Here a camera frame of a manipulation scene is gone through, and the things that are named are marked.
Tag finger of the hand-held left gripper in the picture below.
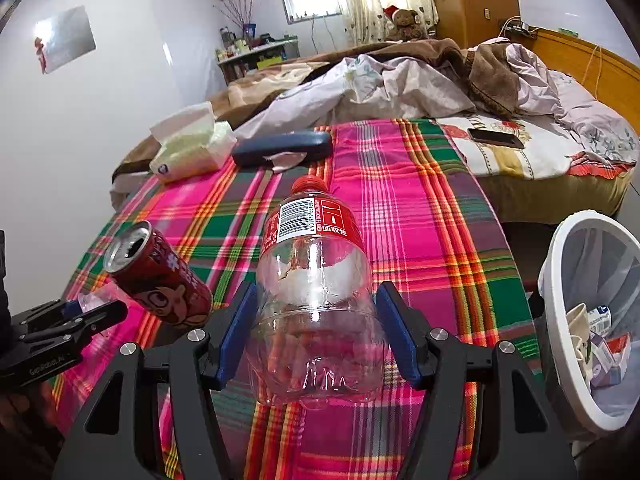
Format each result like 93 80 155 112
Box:
12 300 85 333
22 301 129 356

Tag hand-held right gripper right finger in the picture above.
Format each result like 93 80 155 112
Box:
375 281 578 480

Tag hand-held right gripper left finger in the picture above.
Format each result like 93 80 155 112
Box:
52 281 258 480

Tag clear plastic wrapper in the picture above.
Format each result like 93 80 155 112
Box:
77 285 123 321

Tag red cartoon drink can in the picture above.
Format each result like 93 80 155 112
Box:
103 220 213 331

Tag clear plastic bottle red label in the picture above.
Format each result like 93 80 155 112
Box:
247 175 391 408

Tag crushed cream paper cup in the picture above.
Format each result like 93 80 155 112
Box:
565 302 596 376

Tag white trash bin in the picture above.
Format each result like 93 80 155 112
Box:
537 210 640 443

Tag person's left hand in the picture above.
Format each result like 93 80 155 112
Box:
0 389 53 453

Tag pink green plaid cloth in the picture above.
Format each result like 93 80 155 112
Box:
47 119 543 480

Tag crumpled pinkish tissue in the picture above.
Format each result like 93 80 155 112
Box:
264 151 308 174

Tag yellow tissue pack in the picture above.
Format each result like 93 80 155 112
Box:
150 101 238 184

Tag dark blue glasses case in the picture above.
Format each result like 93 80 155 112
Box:
231 130 334 167

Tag blue white small box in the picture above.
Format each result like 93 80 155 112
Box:
586 306 613 338

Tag small purple white box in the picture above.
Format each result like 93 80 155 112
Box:
590 335 616 386

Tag black smartphone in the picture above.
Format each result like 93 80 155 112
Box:
467 127 526 150

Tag red white small box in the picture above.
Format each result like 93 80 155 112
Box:
605 334 632 386

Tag floral bed sheet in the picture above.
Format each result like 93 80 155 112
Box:
440 112 636 181

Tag pale pink quilt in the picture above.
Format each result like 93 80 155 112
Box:
235 42 640 163

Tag cluttered white shelf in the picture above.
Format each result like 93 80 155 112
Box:
215 22 301 86

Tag brown blanket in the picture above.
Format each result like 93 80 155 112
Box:
205 37 526 131

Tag brown teddy bear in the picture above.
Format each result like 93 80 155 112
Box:
382 4 428 42

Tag bare branches in vase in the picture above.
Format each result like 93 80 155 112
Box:
212 0 258 36

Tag orange wooden headboard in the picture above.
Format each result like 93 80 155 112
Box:
520 27 640 136

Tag wall poster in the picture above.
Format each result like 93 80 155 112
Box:
34 5 97 75

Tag thin yellow cable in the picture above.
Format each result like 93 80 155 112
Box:
589 44 603 98

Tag charger with cables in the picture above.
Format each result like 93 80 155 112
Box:
499 16 538 37

